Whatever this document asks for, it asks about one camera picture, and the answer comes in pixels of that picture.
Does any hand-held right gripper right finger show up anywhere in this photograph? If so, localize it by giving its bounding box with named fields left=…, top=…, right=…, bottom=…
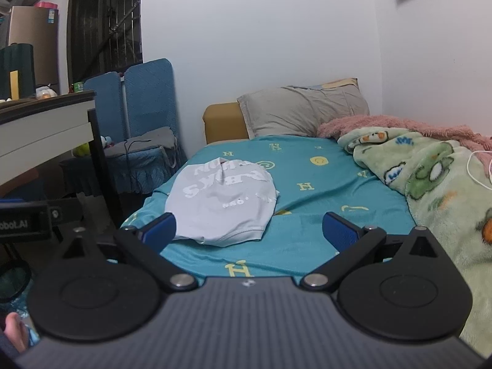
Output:
left=300, top=211, right=442, bottom=292

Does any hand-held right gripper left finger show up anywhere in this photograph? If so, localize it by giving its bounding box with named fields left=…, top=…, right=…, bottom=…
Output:
left=58, top=212, right=197, bottom=292

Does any white printed t-shirt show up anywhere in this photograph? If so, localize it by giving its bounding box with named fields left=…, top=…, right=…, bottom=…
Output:
left=165, top=157, right=280, bottom=247

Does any person's left hand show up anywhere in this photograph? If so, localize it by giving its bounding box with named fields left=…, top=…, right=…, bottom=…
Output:
left=4, top=311, right=30, bottom=353

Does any teal patterned bed sheet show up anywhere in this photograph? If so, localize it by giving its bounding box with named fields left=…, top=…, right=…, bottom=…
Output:
left=119, top=134, right=419, bottom=281

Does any grey seat cushion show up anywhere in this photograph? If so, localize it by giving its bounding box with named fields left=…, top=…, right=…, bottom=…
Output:
left=104, top=126, right=177, bottom=158

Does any white desk with black legs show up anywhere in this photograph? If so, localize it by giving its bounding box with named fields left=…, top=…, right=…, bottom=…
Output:
left=0, top=90, right=124, bottom=231

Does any pink fuzzy blanket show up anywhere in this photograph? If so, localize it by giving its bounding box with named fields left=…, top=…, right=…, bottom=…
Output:
left=316, top=114, right=492, bottom=162

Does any green cartoon blanket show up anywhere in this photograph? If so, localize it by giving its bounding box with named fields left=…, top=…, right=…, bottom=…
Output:
left=337, top=127, right=492, bottom=358

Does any mustard yellow pillow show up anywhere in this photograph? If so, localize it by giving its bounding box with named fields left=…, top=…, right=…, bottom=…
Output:
left=203, top=102, right=250, bottom=145

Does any blue covered chair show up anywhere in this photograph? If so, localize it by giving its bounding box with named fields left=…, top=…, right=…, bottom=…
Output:
left=59, top=71, right=127, bottom=196
left=111, top=58, right=188, bottom=196

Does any grey pillow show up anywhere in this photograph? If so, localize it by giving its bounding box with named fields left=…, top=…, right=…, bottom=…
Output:
left=237, top=83, right=370, bottom=139

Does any brown refrigerator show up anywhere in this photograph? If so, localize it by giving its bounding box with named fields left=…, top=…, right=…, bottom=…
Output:
left=8, top=6, right=60, bottom=95

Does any dark barred window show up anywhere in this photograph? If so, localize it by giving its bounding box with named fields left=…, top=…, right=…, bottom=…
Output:
left=67, top=0, right=144, bottom=81

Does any black cable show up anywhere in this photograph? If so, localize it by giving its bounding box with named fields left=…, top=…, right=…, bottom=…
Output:
left=125, top=138, right=154, bottom=193

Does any white cable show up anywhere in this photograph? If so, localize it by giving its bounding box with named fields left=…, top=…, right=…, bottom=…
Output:
left=467, top=149, right=492, bottom=191

